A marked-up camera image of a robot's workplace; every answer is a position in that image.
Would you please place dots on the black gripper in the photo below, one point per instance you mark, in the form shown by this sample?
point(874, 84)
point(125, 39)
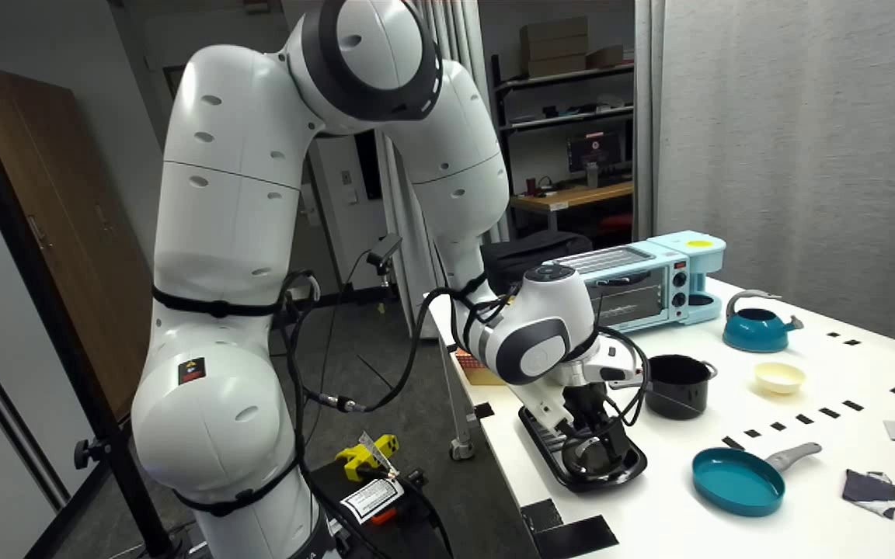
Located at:
point(587, 415)

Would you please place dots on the glass pan lid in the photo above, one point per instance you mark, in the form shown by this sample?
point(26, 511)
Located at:
point(587, 458)

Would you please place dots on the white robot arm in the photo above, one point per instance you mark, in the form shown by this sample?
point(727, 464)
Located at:
point(208, 415)

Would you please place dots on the black plastic tray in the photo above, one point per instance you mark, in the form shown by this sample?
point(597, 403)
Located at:
point(627, 461)

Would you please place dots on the blue frying pan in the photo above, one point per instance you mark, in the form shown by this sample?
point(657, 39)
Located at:
point(743, 483)

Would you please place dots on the black cooking pot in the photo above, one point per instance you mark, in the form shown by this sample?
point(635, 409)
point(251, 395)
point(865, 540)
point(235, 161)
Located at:
point(677, 388)

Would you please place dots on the light blue toaster oven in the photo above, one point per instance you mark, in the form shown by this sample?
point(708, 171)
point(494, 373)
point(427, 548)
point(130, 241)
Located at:
point(650, 283)

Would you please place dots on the blue kettle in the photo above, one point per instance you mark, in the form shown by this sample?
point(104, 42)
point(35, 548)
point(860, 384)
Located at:
point(757, 332)

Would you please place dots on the yellow black clamp tool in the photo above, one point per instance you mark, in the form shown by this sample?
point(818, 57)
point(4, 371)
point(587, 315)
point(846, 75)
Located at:
point(361, 461)

